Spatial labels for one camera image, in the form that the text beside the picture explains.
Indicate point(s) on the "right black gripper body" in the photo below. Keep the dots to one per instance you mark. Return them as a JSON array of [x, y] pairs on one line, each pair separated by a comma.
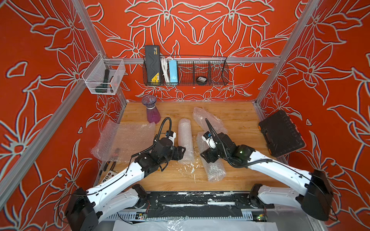
[[210, 153]]

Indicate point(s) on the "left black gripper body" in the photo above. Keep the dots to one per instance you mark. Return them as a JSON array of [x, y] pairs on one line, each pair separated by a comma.
[[176, 151]]

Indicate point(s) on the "bubble roll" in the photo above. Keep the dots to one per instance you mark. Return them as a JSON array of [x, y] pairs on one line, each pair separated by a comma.
[[215, 171], [185, 140]]

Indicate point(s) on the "purple glass vase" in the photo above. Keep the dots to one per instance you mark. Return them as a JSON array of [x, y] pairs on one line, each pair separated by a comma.
[[153, 115]]

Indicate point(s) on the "bubble wrap sheet of vase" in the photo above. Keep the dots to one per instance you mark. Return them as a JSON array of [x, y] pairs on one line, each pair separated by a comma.
[[118, 142]]

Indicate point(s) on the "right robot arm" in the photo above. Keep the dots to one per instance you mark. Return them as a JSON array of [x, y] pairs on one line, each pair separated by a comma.
[[309, 191]]

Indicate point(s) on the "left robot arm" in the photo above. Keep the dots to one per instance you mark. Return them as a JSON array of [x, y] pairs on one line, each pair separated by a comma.
[[86, 209]]

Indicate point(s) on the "back bubble wrapped bundle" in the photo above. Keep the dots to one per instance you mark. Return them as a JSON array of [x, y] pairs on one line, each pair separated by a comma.
[[200, 115]]

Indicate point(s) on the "black plastic tool case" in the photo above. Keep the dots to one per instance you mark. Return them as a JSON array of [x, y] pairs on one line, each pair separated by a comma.
[[281, 134]]

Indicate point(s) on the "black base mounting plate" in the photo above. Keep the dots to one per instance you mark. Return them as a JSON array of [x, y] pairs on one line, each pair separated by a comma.
[[163, 206]]

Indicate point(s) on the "black box with yellow label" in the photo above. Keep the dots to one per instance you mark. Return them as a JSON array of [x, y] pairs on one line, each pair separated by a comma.
[[153, 64]]

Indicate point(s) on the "light blue box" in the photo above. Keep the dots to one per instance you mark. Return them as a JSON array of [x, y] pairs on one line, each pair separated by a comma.
[[173, 72]]

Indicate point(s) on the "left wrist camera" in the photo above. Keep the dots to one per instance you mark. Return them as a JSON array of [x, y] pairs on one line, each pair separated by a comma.
[[171, 135]]

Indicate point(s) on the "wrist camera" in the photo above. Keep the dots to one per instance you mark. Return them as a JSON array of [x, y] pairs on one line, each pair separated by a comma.
[[208, 138], [171, 135]]

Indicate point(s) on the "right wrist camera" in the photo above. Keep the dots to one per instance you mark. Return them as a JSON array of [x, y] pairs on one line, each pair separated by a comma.
[[208, 138]]

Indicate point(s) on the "black wire wall basket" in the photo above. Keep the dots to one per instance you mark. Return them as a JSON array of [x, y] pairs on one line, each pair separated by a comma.
[[214, 68]]

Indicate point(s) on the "clear plastic wall bin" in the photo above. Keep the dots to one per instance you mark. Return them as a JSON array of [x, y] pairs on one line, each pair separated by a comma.
[[94, 74]]

